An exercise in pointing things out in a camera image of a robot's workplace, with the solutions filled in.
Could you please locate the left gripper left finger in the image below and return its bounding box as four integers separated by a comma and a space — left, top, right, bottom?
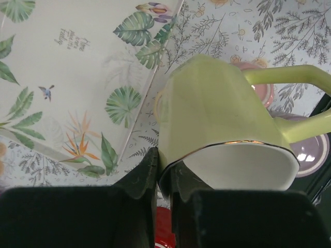
1, 148, 158, 247

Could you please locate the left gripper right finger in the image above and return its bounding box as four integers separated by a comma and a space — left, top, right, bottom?
160, 162, 330, 247

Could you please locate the light green mug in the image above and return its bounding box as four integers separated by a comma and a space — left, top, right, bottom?
158, 54, 330, 191

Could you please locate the pink faceted mug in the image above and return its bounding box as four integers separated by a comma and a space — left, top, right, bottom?
233, 62, 274, 108

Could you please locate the red mug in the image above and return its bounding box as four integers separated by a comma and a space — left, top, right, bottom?
155, 207, 176, 248

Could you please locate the yellow mug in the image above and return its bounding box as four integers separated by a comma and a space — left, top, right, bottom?
153, 90, 163, 123

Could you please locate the mauve purple mug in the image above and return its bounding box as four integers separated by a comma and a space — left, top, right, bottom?
279, 115, 330, 179

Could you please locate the leaf print tray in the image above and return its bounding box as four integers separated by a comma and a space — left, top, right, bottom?
1, 1, 182, 177

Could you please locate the floral tablecloth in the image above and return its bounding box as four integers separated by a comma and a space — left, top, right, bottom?
1, 1, 330, 188

